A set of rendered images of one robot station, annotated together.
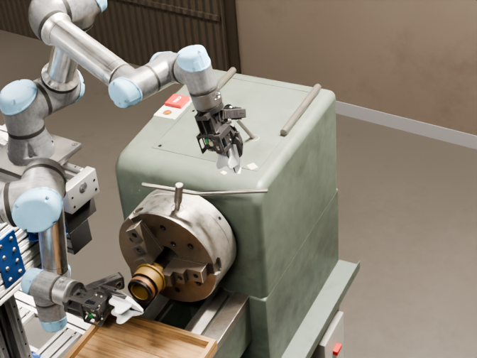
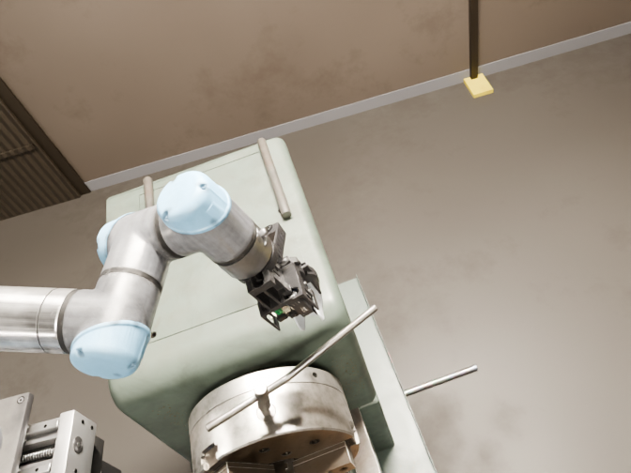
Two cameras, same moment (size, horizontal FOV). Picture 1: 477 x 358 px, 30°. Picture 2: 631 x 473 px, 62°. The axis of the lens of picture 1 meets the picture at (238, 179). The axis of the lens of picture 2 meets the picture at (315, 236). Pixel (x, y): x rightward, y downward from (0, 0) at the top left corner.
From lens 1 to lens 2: 1.62 m
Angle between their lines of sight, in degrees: 25
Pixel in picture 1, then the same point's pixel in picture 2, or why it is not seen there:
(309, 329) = (379, 370)
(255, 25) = (70, 134)
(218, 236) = (331, 397)
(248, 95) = not seen: hidden behind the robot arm
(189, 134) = (176, 292)
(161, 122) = not seen: hidden behind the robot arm
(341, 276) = (353, 299)
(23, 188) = not seen: outside the picture
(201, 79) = (234, 229)
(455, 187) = (312, 164)
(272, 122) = (257, 211)
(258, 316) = (373, 417)
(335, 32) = (143, 101)
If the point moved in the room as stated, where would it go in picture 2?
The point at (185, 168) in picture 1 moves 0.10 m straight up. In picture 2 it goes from (220, 343) to (198, 316)
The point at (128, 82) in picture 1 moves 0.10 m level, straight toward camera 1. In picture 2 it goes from (110, 328) to (166, 374)
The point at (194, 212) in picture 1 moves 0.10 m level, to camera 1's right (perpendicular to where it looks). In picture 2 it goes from (288, 397) to (328, 357)
